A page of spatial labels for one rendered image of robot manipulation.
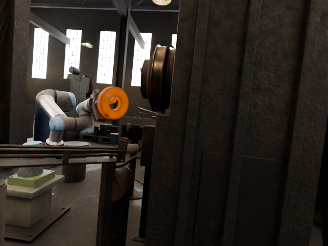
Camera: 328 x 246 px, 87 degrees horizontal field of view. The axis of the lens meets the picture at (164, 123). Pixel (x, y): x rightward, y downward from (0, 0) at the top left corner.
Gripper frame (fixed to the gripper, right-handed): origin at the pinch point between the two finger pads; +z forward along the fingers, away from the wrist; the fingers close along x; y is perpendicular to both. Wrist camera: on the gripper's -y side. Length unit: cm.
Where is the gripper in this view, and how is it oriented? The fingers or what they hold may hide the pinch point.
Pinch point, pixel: (113, 99)
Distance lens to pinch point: 86.7
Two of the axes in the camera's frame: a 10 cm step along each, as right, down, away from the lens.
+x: 6.6, 0.3, 7.5
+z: 7.4, -1.5, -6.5
